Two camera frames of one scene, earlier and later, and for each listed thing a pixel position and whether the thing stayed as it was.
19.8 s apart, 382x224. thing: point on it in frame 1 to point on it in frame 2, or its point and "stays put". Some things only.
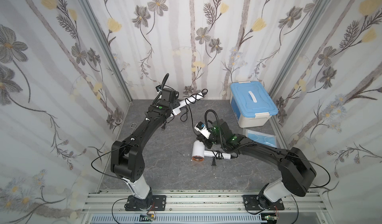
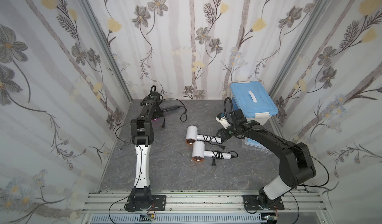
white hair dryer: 198,152 stays put
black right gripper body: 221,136 to 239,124
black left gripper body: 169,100 to 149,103
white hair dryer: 177,110 to 192,136
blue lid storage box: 251,104 stays put
